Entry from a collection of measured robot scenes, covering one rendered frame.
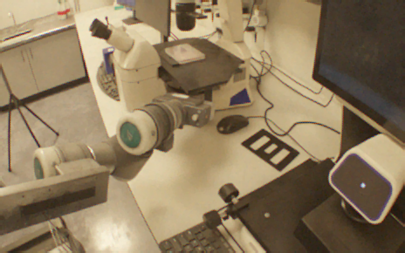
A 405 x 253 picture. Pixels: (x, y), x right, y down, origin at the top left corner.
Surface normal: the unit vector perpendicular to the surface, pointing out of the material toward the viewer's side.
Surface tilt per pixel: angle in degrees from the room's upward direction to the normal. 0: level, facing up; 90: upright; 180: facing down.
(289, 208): 0
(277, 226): 0
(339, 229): 0
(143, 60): 86
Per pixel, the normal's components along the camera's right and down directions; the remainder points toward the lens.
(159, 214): 0.00, -0.79
